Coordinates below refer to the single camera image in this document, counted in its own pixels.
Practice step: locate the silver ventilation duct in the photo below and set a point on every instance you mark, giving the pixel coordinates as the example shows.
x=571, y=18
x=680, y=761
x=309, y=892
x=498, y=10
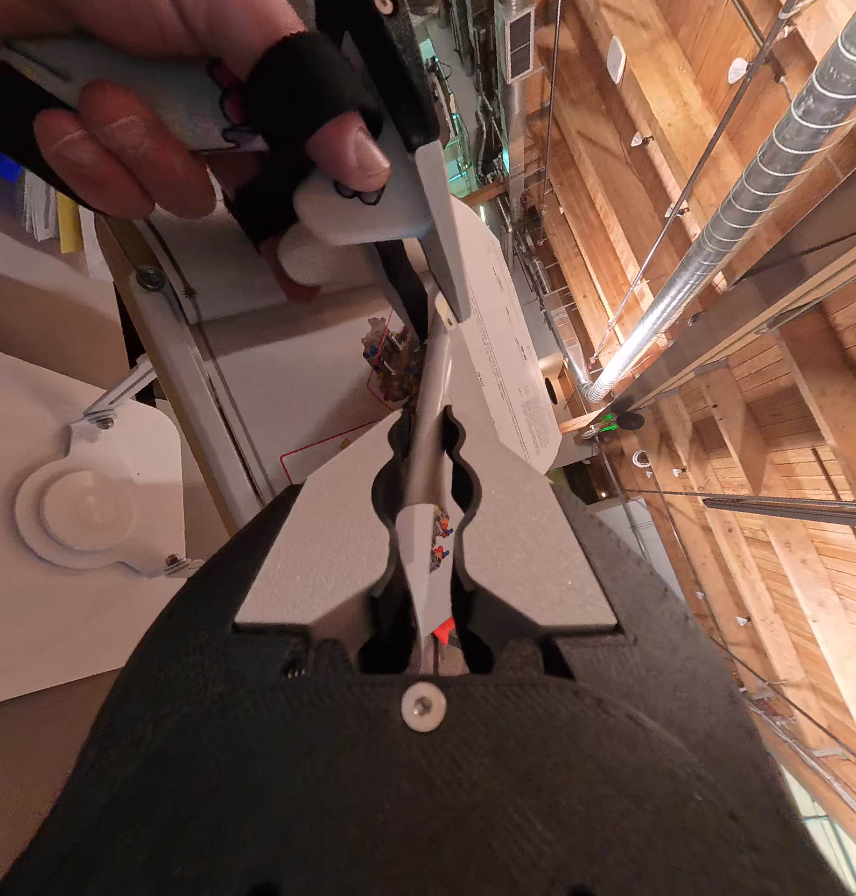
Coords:
x=750, y=196

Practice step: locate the ceiling air vent unit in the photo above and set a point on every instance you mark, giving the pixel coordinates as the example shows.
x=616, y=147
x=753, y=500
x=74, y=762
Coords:
x=519, y=42

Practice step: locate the dark ceiling rail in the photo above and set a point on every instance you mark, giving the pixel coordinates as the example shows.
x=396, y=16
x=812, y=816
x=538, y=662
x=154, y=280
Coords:
x=785, y=511

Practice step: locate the lego instruction booklet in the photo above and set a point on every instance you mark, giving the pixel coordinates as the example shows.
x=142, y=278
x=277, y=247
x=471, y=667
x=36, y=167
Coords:
x=309, y=371

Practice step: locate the white book stand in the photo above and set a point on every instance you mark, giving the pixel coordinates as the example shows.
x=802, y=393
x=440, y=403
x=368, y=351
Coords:
x=50, y=630

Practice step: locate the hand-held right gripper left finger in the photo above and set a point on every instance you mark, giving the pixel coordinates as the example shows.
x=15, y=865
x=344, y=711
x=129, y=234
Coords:
x=316, y=553

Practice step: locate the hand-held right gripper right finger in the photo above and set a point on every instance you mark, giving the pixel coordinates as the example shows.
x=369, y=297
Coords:
x=540, y=553

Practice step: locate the stack of papers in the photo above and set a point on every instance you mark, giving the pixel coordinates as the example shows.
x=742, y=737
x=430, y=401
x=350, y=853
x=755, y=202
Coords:
x=46, y=210

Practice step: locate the person's left hand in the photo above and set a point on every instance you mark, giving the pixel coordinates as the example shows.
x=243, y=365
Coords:
x=120, y=154

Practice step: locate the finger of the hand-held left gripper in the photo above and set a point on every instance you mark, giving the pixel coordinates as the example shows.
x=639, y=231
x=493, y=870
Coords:
x=442, y=224
x=407, y=294

